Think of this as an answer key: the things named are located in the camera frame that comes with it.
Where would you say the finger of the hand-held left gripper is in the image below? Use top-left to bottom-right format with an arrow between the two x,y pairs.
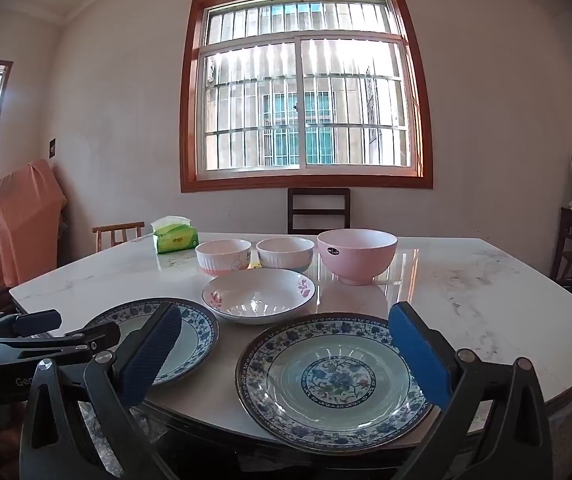
0,309 -> 63,345
0,321 -> 121,363

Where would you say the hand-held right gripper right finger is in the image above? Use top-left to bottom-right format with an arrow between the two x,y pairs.
388,301 -> 554,480

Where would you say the green tissue pack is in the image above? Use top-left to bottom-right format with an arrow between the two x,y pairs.
151,215 -> 200,255

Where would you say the white pink floral deep plate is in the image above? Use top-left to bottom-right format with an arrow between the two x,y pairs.
201,268 -> 316,325

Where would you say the dark wooden chair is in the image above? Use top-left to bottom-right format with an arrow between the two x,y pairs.
287,187 -> 351,236

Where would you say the white bowl with blue base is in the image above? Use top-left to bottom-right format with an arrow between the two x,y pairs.
256,236 -> 315,274

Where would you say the large wooden framed window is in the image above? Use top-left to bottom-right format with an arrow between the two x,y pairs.
181,0 -> 434,193

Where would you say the orange cloth-covered furniture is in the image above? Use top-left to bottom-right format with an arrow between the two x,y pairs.
0,159 -> 69,286

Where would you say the large pink bowl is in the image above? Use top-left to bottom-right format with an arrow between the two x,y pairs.
316,228 -> 398,287

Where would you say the blue patterned plate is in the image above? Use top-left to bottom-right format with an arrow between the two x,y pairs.
235,312 -> 437,453
83,297 -> 220,387

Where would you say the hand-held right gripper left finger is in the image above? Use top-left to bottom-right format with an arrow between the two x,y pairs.
20,301 -> 183,480

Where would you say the white bowl with pink base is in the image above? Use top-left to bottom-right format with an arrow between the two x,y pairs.
195,239 -> 252,278

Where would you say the light wooden chair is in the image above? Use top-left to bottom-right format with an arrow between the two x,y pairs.
92,221 -> 146,253

